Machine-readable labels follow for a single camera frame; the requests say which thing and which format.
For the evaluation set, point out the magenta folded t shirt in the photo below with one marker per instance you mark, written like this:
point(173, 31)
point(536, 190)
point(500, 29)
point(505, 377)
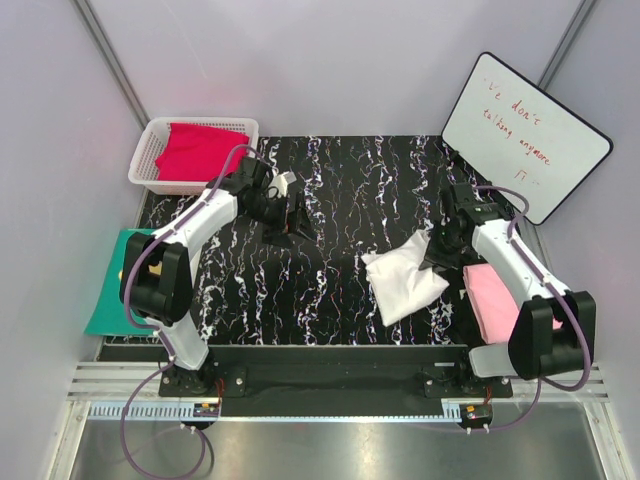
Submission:
point(196, 153)

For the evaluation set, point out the yellow mug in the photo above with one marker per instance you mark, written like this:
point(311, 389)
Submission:
point(155, 269)

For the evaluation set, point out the teal book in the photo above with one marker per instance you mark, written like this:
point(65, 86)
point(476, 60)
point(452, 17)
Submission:
point(109, 318)

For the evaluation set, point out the white t shirt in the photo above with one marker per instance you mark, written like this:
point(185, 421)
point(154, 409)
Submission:
point(400, 287)

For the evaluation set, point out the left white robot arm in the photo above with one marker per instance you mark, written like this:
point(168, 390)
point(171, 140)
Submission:
point(157, 281)

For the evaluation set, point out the white whiteboard black frame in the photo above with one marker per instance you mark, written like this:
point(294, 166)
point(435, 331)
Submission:
point(516, 136)

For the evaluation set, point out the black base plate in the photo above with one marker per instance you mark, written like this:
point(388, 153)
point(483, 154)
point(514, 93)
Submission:
point(239, 371)

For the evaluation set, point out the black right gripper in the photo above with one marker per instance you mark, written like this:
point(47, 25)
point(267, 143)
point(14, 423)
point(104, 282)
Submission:
point(434, 258)

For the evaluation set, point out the white plastic laundry basket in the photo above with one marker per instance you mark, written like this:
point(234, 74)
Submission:
point(153, 143)

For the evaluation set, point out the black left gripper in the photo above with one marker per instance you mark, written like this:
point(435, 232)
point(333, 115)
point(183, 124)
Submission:
point(291, 223)

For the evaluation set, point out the pink folded t shirt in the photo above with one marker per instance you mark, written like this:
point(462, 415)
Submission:
point(495, 310)

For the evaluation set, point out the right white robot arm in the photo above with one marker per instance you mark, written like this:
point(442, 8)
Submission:
point(554, 332)

